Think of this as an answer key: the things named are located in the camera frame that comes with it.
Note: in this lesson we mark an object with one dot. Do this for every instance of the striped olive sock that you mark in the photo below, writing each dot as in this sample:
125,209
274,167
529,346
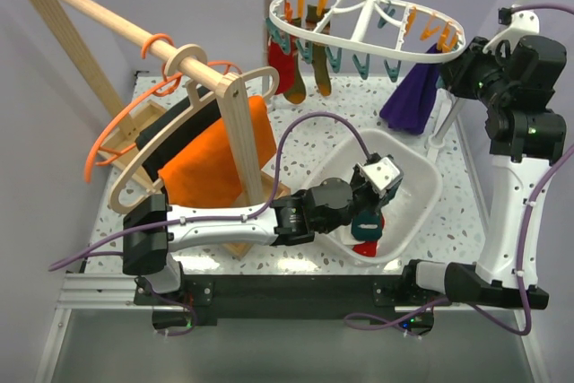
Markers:
297,93
319,60

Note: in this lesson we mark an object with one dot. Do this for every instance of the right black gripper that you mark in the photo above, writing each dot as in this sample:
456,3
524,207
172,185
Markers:
456,72

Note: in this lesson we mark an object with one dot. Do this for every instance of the white clip sock hanger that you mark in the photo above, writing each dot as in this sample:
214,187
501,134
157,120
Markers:
423,37

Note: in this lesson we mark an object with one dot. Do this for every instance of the wooden hanger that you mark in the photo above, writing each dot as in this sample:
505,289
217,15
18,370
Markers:
227,100

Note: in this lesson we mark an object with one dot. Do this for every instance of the dark green sock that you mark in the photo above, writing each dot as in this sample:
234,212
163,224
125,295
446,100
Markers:
367,226

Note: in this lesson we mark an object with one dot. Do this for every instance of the orange cloth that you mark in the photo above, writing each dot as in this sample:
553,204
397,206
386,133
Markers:
203,174

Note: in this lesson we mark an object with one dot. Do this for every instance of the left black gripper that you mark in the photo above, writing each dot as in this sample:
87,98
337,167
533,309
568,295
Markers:
378,202

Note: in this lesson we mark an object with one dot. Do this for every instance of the red santa sock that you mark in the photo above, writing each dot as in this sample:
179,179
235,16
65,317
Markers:
367,249
284,65

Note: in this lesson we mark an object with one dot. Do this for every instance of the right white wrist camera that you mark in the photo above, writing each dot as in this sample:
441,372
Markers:
516,22

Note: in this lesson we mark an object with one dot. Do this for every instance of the white plastic basin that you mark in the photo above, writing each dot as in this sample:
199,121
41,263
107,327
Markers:
415,199

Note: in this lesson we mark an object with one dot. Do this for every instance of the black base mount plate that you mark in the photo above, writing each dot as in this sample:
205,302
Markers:
208,298

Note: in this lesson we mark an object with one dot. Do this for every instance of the white sock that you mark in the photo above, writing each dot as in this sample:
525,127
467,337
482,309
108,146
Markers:
343,236

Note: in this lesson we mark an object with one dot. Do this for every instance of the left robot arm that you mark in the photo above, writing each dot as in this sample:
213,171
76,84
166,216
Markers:
153,231

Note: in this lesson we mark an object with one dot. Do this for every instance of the aluminium frame rail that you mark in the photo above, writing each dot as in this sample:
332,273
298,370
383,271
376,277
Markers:
78,292

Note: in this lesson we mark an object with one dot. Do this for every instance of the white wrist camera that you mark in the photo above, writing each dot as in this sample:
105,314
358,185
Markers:
382,175
516,22

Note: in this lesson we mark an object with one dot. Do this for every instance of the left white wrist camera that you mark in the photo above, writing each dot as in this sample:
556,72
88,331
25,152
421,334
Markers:
382,175

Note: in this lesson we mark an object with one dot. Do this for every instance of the purple sock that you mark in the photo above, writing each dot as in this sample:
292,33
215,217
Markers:
410,105

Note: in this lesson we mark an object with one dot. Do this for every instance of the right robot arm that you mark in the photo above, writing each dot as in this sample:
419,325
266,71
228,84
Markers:
514,82

